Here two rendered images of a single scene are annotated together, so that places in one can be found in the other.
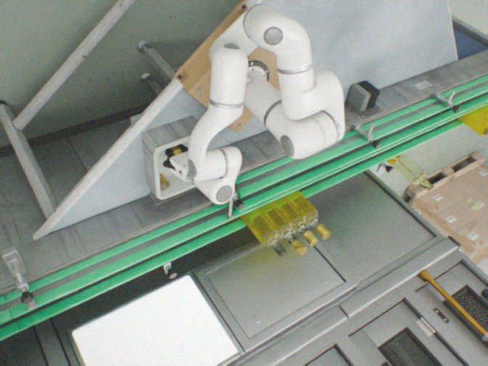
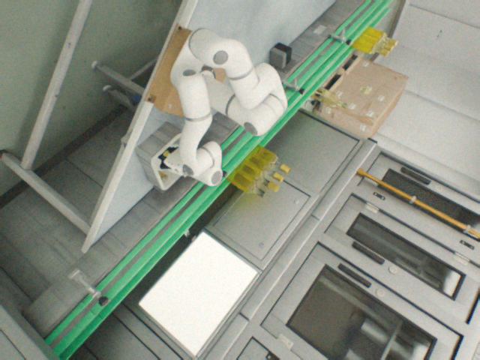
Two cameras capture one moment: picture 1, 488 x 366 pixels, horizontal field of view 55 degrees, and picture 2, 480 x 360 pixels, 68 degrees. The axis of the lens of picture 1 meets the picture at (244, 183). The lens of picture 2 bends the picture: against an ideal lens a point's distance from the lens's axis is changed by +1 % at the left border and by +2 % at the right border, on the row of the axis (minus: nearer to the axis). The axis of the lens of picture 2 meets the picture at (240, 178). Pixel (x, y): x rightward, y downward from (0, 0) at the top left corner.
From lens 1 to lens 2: 0.20 m
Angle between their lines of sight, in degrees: 13
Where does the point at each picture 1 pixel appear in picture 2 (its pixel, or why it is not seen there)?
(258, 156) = (222, 131)
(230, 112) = (204, 122)
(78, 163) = (83, 175)
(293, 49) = (238, 61)
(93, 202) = (116, 210)
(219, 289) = (228, 233)
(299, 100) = (251, 95)
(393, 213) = (325, 133)
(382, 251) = (327, 165)
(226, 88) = (196, 106)
